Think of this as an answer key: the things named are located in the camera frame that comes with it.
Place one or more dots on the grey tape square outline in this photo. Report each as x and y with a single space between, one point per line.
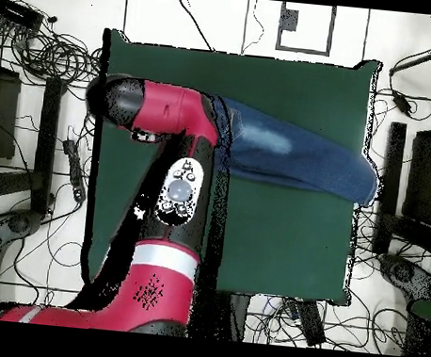
331 30

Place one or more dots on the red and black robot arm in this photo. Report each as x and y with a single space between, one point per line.
164 238

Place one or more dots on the black hub box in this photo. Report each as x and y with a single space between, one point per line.
17 13

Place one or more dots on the dark green table cloth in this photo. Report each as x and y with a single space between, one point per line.
288 242

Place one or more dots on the grey floor socket plate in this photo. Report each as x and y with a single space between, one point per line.
289 20

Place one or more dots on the black power adapter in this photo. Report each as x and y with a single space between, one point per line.
402 102

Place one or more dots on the blue denim jeans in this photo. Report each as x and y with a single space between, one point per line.
297 152

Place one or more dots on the black power strip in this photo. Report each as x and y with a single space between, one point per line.
74 170
311 324

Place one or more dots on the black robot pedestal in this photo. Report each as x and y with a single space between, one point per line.
238 315

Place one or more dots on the grey stand leg round foot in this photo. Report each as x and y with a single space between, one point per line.
403 272
18 222

